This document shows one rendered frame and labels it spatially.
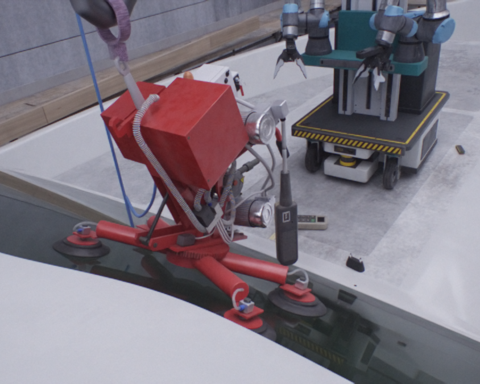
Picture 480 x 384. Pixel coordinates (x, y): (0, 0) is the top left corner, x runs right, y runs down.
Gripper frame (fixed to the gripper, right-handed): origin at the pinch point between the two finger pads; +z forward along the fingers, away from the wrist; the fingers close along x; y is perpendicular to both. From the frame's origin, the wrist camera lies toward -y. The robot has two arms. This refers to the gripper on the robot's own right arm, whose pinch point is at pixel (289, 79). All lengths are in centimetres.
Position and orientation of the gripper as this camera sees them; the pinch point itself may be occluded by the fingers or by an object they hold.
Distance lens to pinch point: 241.3
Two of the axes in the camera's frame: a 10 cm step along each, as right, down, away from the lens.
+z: 0.0, 10.0, 0.9
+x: -10.0, 0.0, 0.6
